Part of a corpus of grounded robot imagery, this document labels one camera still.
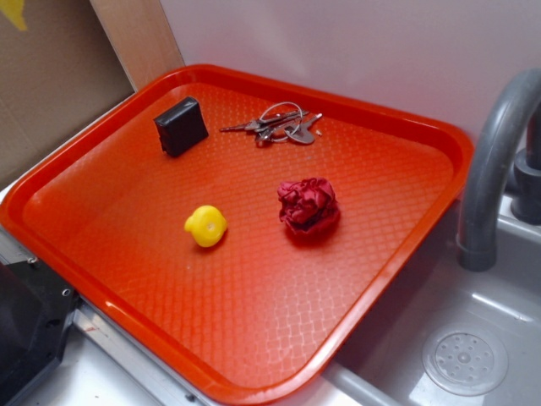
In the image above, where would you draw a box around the grey sink drain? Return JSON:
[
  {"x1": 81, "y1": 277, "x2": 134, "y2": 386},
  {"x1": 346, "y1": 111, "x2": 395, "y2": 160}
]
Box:
[{"x1": 422, "y1": 323, "x2": 508, "y2": 397}]

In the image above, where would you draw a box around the black rectangular box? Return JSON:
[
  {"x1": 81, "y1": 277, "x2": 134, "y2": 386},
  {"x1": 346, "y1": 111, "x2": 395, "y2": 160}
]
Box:
[{"x1": 153, "y1": 96, "x2": 209, "y2": 157}]

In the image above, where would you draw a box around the crumpled red cloth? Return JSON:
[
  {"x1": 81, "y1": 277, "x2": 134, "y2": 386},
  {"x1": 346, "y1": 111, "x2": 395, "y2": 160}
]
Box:
[{"x1": 277, "y1": 178, "x2": 341, "y2": 237}]

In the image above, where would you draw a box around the yellow cloth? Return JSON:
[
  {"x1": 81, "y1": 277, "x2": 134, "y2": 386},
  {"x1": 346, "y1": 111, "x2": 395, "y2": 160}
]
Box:
[{"x1": 0, "y1": 0, "x2": 27, "y2": 31}]

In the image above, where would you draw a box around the grey toy faucet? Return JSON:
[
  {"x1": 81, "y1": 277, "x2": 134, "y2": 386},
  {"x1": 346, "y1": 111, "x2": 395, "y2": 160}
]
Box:
[{"x1": 456, "y1": 68, "x2": 540, "y2": 272}]

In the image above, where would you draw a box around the brown cardboard panel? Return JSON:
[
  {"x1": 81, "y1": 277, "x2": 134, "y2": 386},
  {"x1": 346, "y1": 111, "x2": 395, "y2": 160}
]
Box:
[{"x1": 1, "y1": 1, "x2": 183, "y2": 187}]

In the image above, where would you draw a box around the red plastic tray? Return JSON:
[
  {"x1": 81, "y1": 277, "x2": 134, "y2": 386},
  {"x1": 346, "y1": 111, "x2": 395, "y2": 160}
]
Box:
[{"x1": 1, "y1": 65, "x2": 473, "y2": 405}]

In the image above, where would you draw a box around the dark grey faucet handle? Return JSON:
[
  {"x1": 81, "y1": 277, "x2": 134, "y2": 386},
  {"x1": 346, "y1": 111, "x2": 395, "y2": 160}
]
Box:
[{"x1": 511, "y1": 103, "x2": 540, "y2": 225}]

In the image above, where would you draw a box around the grey toy sink basin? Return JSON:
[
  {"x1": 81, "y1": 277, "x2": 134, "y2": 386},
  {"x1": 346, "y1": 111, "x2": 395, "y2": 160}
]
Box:
[{"x1": 325, "y1": 192, "x2": 541, "y2": 406}]

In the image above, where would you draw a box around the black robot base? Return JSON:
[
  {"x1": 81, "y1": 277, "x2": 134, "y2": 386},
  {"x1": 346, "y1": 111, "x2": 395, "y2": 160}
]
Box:
[{"x1": 1, "y1": 258, "x2": 79, "y2": 405}]

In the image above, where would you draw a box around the bunch of metal keys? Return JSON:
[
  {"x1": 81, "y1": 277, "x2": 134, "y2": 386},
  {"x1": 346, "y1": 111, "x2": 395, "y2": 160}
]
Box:
[{"x1": 220, "y1": 101, "x2": 323, "y2": 145}]

